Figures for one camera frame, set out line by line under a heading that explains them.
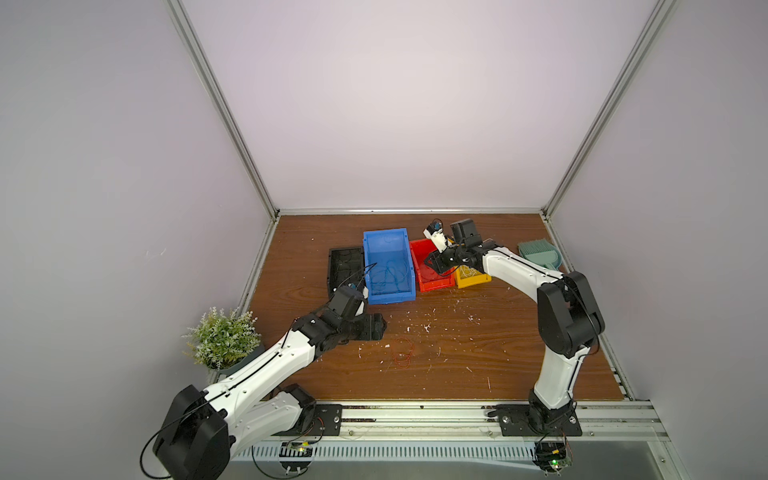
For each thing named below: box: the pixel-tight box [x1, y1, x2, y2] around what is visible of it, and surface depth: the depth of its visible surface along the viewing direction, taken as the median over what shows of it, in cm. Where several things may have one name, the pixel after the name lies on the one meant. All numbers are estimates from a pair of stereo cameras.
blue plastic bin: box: [363, 228, 417, 305], surface depth 102 cm
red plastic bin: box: [410, 238, 456, 293], surface depth 96 cm
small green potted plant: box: [181, 307, 265, 385], surface depth 72 cm
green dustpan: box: [518, 239, 562, 271], surface depth 109 cm
